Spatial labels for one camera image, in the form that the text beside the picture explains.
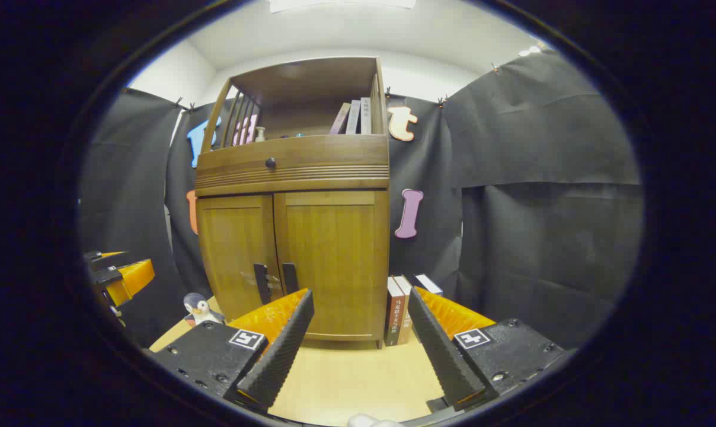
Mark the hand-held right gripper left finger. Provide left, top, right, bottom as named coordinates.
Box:
left=151, top=289, right=315, bottom=413

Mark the black backdrop cloth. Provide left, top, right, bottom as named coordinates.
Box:
left=79, top=50, right=643, bottom=350

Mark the penguin plush toy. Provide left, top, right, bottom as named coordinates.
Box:
left=183, top=292, right=225, bottom=328

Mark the tan book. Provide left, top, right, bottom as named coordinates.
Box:
left=394, top=275, right=415, bottom=345

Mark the wooden shoe cabinet door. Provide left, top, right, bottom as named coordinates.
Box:
left=197, top=196, right=285, bottom=321
left=273, top=190, right=389, bottom=342

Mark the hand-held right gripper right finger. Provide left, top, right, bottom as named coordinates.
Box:
left=408, top=286, right=566, bottom=413

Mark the dark red book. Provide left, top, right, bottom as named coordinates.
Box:
left=384, top=277, right=406, bottom=347

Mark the brown wooden shoe cabinet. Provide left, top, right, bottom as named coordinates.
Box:
left=194, top=56, right=391, bottom=349

